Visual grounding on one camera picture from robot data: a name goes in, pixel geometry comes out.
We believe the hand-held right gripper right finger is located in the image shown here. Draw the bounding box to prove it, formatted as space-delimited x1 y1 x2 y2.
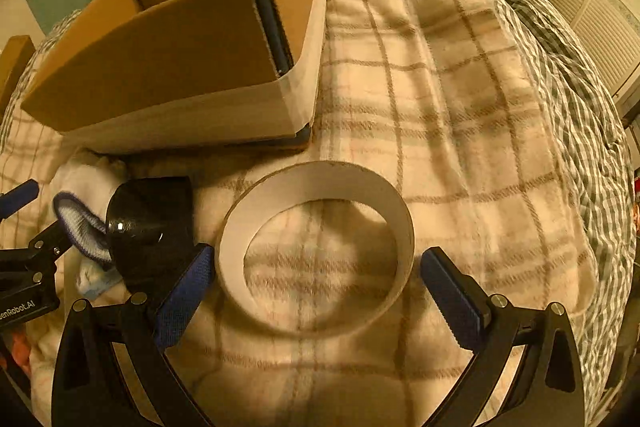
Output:
419 247 587 427

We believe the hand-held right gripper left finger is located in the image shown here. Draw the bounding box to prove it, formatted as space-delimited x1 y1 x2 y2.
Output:
50 243 216 427

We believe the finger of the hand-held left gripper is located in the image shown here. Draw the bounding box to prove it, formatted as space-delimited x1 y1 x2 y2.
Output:
0 178 41 222
0 221 71 288

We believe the white and blue sock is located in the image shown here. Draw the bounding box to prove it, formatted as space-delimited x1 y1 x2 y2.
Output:
52 192 115 264

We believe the white cardboard ring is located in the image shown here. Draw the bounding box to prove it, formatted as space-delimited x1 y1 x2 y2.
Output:
215 160 416 337

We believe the brown cardboard box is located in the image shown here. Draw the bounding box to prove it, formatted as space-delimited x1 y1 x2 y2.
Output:
20 0 328 156

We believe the orange item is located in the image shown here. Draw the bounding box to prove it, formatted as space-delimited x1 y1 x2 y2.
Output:
9 326 37 364

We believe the light blue face mask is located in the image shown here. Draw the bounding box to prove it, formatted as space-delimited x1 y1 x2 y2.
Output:
75 264 127 304

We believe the black cylindrical container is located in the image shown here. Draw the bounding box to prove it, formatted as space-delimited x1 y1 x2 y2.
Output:
106 176 202 295

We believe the brown cardboard piece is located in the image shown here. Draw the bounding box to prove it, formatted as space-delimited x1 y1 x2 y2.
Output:
0 35 36 110

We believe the beige plaid blanket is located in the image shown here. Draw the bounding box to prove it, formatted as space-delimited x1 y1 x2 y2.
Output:
0 0 601 427

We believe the green checked duvet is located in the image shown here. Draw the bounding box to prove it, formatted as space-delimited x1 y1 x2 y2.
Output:
320 0 639 413

